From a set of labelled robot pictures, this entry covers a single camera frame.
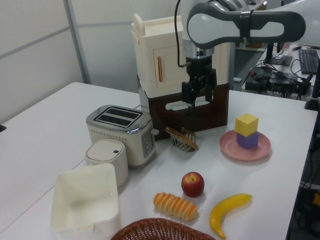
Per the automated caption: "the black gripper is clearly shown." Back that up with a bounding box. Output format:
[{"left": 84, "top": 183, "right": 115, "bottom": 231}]
[{"left": 181, "top": 56, "right": 218, "bottom": 115}]

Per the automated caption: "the yellow cube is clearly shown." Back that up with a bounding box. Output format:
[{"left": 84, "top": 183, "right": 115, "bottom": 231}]
[{"left": 234, "top": 112, "right": 259, "bottom": 138}]

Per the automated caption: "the purple cube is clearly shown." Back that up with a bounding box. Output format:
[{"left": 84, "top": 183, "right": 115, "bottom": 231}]
[{"left": 236, "top": 130, "right": 260, "bottom": 150}]

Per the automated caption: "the dark brown wooden base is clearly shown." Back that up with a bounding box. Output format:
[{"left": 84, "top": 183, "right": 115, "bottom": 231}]
[{"left": 136, "top": 74, "right": 230, "bottom": 141}]

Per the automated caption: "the brown toast slice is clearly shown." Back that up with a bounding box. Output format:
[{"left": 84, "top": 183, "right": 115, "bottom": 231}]
[{"left": 164, "top": 126, "right": 200, "bottom": 152}]

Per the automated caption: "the metal toast rack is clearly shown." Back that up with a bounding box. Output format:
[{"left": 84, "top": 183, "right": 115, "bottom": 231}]
[{"left": 169, "top": 127, "right": 196, "bottom": 154}]

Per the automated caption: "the pink plate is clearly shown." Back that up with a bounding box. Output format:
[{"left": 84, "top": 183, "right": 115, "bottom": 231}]
[{"left": 219, "top": 129, "right": 272, "bottom": 162}]

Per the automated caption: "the black electronics box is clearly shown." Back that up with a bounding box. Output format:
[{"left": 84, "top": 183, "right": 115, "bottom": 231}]
[{"left": 244, "top": 66, "right": 313, "bottom": 100}]

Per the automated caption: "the cream toy cabinet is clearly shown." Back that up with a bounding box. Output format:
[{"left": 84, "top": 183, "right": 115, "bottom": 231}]
[{"left": 131, "top": 13, "right": 230, "bottom": 97}]

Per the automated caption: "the black monitor stand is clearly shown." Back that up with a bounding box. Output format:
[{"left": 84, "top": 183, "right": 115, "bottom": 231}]
[{"left": 262, "top": 42, "right": 293, "bottom": 67}]

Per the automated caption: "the red toy apple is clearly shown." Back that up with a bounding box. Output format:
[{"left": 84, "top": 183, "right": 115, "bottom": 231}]
[{"left": 181, "top": 171, "right": 205, "bottom": 198}]

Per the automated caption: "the cream and silver toaster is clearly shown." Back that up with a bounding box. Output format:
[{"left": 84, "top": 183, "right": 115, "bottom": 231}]
[{"left": 85, "top": 104, "right": 160, "bottom": 169}]

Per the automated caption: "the black keyboard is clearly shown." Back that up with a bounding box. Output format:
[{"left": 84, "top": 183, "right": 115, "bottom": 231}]
[{"left": 298, "top": 49, "right": 320, "bottom": 75}]

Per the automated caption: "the small cream lidded bin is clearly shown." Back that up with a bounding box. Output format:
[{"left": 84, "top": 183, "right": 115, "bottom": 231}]
[{"left": 84, "top": 139, "right": 130, "bottom": 188}]

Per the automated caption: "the orange striped toy bread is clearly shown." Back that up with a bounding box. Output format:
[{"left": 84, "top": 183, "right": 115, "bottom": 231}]
[{"left": 153, "top": 191, "right": 200, "bottom": 222}]

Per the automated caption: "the yellow round fruit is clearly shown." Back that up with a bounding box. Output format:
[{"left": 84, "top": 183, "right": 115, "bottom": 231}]
[{"left": 209, "top": 193, "right": 253, "bottom": 240}]

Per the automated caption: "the brown wicker basket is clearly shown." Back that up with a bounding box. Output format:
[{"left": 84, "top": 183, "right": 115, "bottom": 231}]
[{"left": 109, "top": 217, "right": 218, "bottom": 240}]

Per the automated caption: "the open cream plastic box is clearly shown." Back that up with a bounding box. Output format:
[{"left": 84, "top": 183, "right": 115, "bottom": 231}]
[{"left": 50, "top": 163, "right": 120, "bottom": 240}]

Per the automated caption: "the copper door handle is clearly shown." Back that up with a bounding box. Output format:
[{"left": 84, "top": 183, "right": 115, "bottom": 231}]
[{"left": 156, "top": 56, "right": 164, "bottom": 83}]

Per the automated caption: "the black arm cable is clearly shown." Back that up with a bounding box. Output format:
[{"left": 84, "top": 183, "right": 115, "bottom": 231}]
[{"left": 174, "top": 0, "right": 192, "bottom": 69}]

